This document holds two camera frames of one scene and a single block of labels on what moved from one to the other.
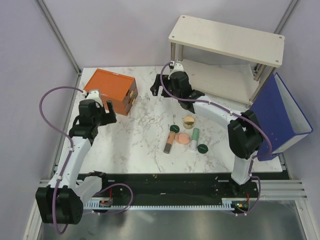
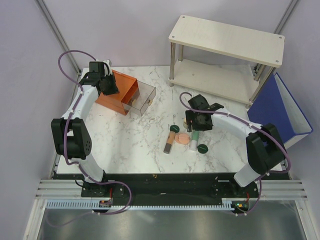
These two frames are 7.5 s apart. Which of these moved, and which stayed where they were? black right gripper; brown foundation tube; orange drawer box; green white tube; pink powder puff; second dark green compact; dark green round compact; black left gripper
Moved: black left gripper; black right gripper
Stayed: dark green round compact; second dark green compact; orange drawer box; brown foundation tube; pink powder puff; green white tube
